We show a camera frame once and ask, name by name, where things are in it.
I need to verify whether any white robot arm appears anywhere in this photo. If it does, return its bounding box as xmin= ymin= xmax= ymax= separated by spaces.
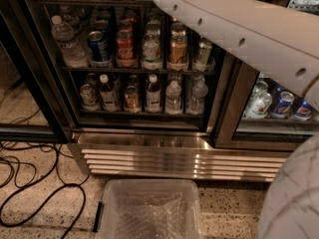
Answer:
xmin=153 ymin=0 xmax=319 ymax=239

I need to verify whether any brown tea bottle right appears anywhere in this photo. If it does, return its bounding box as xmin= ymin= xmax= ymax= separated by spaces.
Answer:
xmin=145 ymin=74 xmax=161 ymax=113

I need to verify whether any clear water bottle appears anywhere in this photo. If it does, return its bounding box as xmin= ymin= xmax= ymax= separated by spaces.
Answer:
xmin=51 ymin=15 xmax=89 ymax=68

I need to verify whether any small water bottle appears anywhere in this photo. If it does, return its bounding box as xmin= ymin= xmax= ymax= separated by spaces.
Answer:
xmin=186 ymin=81 xmax=208 ymax=115
xmin=165 ymin=81 xmax=182 ymax=115

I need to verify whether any open glass fridge door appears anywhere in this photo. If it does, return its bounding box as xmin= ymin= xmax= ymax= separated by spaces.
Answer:
xmin=0 ymin=1 xmax=71 ymax=143

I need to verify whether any clear plastic storage bin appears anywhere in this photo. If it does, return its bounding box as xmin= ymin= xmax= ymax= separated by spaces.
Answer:
xmin=94 ymin=179 xmax=203 ymax=239

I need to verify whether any blue Pepsi can far right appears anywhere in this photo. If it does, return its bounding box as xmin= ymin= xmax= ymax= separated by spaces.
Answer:
xmin=292 ymin=99 xmax=312 ymax=121

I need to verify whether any red Coca-Cola can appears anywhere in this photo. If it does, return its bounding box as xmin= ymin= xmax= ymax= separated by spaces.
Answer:
xmin=116 ymin=31 xmax=138 ymax=68

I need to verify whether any small water bottle left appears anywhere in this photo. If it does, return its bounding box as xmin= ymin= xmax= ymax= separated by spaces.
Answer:
xmin=165 ymin=81 xmax=182 ymax=115

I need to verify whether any green silver soda can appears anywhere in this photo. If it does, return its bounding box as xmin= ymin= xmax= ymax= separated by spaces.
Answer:
xmin=192 ymin=37 xmax=214 ymax=72

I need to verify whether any small water bottle right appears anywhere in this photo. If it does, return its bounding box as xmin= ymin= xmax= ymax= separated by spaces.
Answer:
xmin=186 ymin=81 xmax=208 ymax=115

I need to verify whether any brown tea bottle left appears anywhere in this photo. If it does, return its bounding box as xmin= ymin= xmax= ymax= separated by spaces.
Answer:
xmin=99 ymin=74 xmax=120 ymax=112

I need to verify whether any black floor cable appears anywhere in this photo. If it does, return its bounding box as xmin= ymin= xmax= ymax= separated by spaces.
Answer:
xmin=0 ymin=141 xmax=91 ymax=239

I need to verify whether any green can bottom shelf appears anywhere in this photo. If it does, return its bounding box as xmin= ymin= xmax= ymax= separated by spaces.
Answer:
xmin=80 ymin=84 xmax=100 ymax=111

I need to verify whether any white green soda can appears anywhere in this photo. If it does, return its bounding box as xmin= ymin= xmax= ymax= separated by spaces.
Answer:
xmin=142 ymin=34 xmax=161 ymax=70

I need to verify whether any brown tea bottle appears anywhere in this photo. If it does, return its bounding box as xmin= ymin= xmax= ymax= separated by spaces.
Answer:
xmin=99 ymin=74 xmax=120 ymax=112
xmin=145 ymin=74 xmax=161 ymax=113

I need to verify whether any gold can bottom shelf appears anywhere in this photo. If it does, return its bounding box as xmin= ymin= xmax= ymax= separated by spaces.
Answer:
xmin=124 ymin=86 xmax=142 ymax=113

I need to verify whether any blue pepsi can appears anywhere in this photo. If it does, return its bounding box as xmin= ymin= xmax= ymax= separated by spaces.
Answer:
xmin=292 ymin=99 xmax=312 ymax=121
xmin=270 ymin=91 xmax=295 ymax=119
xmin=87 ymin=31 xmax=111 ymax=68

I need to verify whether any white green can right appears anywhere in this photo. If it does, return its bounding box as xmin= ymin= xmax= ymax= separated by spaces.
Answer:
xmin=245 ymin=81 xmax=272 ymax=120

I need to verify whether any stainless fridge vent grille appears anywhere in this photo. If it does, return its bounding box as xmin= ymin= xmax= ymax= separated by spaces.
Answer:
xmin=68 ymin=143 xmax=289 ymax=182

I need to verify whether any gold orange soda can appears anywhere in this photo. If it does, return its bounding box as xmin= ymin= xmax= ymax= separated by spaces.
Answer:
xmin=167 ymin=34 xmax=188 ymax=71

